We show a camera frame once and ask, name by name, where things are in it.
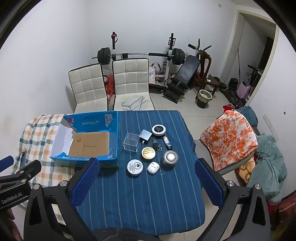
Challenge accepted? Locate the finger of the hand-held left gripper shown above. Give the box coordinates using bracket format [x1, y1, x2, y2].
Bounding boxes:
[0, 156, 14, 172]
[0, 160, 42, 184]

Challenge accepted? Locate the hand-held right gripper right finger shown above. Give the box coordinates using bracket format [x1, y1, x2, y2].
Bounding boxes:
[195, 158, 271, 241]

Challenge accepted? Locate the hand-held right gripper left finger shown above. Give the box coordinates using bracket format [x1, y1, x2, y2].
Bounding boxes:
[23, 158, 100, 241]

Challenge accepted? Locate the silver round can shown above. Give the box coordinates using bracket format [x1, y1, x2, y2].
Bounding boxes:
[162, 150, 178, 168]

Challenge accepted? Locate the white cream jar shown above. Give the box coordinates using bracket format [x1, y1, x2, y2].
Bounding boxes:
[127, 159, 143, 177]

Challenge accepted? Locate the blue cardboard box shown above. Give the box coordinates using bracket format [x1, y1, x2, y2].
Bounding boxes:
[49, 111, 119, 170]

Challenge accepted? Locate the clear plastic box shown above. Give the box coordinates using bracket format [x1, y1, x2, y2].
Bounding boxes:
[123, 132, 140, 152]

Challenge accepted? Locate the gold round compact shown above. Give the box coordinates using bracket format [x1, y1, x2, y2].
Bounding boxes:
[141, 146, 156, 161]

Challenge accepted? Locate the black lid white jar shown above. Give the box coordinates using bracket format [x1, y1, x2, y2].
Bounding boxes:
[151, 124, 167, 137]

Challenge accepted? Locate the grey charger adapter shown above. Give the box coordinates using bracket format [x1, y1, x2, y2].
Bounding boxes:
[139, 129, 153, 145]

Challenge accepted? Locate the checked cloth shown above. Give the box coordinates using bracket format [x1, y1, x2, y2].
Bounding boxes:
[11, 113, 77, 225]

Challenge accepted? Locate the yellow printed cloth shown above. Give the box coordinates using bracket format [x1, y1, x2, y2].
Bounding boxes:
[236, 160, 256, 183]

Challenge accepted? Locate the orange floral cloth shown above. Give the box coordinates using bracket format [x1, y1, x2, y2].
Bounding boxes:
[200, 110, 258, 171]

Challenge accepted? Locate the white earbuds case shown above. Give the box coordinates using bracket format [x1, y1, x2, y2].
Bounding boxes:
[147, 162, 160, 175]

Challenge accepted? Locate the small spray bottle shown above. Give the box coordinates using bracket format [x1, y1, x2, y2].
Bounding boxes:
[162, 136, 173, 150]

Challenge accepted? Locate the blue striped tablecloth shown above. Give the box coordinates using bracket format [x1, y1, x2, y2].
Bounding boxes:
[76, 110, 206, 237]

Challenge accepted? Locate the teal clothes pile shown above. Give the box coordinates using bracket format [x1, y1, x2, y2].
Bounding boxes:
[246, 134, 287, 205]

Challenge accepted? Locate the black key fob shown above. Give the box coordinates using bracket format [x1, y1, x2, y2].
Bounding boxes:
[151, 137, 162, 151]

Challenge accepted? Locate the red box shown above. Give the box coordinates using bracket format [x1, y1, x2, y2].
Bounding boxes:
[276, 195, 295, 230]

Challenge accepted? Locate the blue cloth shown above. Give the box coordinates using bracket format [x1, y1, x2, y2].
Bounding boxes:
[239, 106, 258, 127]

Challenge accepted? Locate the black trash bin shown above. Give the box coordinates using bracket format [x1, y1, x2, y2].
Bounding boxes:
[196, 89, 213, 109]

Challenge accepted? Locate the white quilted chair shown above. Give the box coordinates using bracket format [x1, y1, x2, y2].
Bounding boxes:
[112, 58, 156, 111]
[68, 63, 109, 114]

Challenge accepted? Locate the red plastic bag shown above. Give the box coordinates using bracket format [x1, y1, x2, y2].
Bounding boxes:
[105, 75, 115, 96]

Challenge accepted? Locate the pink suitcase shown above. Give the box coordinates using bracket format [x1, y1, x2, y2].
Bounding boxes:
[238, 81, 251, 100]

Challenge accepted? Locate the black sit-up bench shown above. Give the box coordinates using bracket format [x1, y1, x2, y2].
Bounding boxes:
[162, 55, 200, 103]

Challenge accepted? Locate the brown wooden chair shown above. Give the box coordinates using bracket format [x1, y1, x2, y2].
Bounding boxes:
[194, 50, 212, 88]

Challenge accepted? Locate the pink white bag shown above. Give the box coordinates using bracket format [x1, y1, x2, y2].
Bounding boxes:
[149, 62, 162, 85]

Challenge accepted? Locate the black barbell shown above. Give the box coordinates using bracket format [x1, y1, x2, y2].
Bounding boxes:
[92, 47, 186, 65]

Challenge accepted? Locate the white barbell rack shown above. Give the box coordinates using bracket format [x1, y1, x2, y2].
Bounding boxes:
[110, 32, 177, 88]

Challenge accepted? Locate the white wire hanger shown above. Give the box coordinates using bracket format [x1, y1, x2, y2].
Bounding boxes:
[121, 96, 143, 111]
[135, 98, 148, 111]

